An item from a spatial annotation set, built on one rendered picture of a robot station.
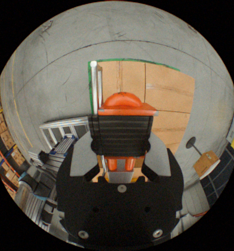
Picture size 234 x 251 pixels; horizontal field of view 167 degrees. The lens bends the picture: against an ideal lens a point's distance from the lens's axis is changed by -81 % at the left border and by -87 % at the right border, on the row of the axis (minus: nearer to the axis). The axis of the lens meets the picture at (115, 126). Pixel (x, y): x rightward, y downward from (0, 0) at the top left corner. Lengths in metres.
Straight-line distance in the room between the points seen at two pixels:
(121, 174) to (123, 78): 0.60
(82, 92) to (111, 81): 0.74
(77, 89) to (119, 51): 0.84
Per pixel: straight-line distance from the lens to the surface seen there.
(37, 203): 1.01
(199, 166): 2.09
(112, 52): 1.31
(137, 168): 0.46
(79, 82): 1.33
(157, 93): 0.72
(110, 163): 0.17
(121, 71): 0.65
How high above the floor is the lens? 1.18
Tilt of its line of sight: 62 degrees down
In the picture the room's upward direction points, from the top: 175 degrees counter-clockwise
